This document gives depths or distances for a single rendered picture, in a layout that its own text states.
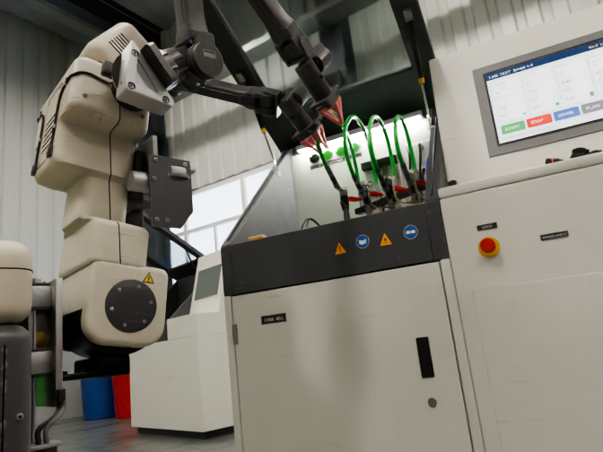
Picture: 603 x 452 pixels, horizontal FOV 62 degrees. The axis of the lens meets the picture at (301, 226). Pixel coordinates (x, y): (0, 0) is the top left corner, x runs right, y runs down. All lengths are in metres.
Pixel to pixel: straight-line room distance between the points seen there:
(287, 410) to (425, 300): 0.50
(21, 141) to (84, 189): 7.66
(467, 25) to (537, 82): 4.65
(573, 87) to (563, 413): 0.94
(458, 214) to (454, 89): 0.59
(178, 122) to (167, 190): 7.47
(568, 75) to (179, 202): 1.23
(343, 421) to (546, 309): 0.59
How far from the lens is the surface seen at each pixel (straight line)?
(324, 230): 1.48
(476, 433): 1.38
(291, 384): 1.51
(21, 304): 0.84
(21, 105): 9.04
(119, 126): 1.15
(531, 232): 1.36
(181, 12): 1.22
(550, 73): 1.81
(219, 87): 1.70
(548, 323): 1.34
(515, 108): 1.75
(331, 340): 1.45
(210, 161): 7.88
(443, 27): 6.50
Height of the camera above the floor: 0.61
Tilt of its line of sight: 13 degrees up
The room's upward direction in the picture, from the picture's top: 7 degrees counter-clockwise
